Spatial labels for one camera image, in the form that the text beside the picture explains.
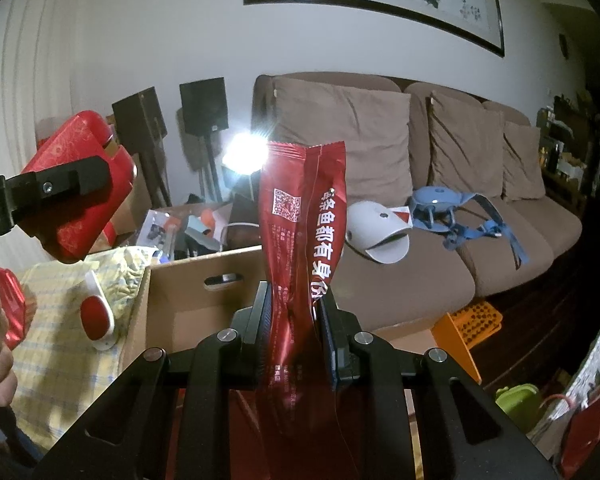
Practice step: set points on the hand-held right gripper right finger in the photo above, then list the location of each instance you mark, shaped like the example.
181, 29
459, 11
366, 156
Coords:
330, 340

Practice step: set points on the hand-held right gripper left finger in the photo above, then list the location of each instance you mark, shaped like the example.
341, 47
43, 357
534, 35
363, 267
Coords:
265, 325

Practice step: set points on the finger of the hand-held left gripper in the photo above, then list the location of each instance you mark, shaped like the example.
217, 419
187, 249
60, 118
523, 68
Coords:
60, 182

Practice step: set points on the red tea tin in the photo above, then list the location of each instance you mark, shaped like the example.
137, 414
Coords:
75, 140

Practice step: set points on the red snack packet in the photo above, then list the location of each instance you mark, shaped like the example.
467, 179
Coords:
295, 260

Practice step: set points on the large cardboard box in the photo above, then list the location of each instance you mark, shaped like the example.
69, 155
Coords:
190, 300

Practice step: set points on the white red lint brush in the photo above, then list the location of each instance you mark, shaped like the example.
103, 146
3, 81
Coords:
97, 317

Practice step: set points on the brown cardboard carton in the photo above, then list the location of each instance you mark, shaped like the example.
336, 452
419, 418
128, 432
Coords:
132, 215

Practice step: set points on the black speaker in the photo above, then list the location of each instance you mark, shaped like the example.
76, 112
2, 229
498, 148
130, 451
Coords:
204, 106
139, 120

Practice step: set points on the white curtain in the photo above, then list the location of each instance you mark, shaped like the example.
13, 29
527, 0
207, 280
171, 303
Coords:
20, 85

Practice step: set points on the white domed device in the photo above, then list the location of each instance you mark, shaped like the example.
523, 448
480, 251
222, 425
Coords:
375, 230

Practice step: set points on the cluttered side table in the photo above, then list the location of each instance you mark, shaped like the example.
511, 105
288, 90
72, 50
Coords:
200, 225

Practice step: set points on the orange plastic crate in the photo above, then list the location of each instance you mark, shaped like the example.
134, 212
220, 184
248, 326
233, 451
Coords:
472, 330

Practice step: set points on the yellow checked tablecloth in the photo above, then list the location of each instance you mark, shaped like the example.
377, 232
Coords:
55, 340

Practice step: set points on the bright lamp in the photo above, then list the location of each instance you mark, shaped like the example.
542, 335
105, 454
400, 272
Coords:
242, 152

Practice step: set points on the green plastic container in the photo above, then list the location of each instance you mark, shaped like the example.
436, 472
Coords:
517, 399

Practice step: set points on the brown sofa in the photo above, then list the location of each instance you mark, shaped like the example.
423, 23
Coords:
505, 245

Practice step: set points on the large brown sofa cushion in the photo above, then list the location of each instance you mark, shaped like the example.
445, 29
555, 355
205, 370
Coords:
370, 135

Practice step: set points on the medium brown sofa cushion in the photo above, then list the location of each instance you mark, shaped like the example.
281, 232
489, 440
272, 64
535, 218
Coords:
465, 145

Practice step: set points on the silver patterned gift bag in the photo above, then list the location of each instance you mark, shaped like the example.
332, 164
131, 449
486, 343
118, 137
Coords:
592, 360

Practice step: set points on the small brown sofa cushion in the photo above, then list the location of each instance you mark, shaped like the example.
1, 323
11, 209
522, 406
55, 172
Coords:
525, 160

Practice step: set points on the red glossy gift bag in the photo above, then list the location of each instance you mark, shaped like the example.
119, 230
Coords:
587, 440

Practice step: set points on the cluttered dark shelf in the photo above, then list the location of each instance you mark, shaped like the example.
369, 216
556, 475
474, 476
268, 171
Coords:
570, 150

